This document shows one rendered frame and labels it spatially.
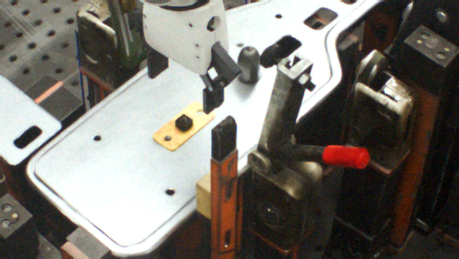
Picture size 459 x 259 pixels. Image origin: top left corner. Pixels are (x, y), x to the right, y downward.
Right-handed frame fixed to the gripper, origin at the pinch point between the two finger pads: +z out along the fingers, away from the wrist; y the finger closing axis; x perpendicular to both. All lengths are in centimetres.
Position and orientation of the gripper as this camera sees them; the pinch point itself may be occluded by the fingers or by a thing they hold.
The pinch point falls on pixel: (184, 84)
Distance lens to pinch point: 117.2
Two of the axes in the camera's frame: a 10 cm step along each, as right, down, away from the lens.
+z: 0.0, 6.8, 7.4
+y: -7.6, -4.8, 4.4
